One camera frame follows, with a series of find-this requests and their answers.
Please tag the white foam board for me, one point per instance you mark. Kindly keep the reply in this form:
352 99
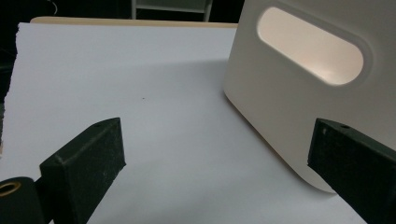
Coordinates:
155 140

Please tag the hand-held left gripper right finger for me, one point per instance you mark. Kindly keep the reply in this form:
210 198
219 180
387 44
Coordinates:
355 168

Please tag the white plastic storage box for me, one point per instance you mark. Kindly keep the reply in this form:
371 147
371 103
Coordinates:
274 102

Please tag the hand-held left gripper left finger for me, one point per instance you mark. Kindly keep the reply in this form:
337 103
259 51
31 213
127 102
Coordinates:
84 168

